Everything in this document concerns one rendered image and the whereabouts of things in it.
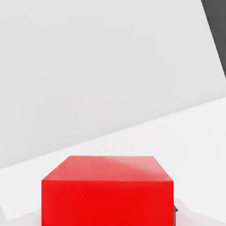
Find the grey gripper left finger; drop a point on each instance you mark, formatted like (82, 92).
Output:
(37, 220)

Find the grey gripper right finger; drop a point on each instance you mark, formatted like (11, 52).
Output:
(175, 214)

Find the small red cube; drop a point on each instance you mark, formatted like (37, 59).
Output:
(107, 199)

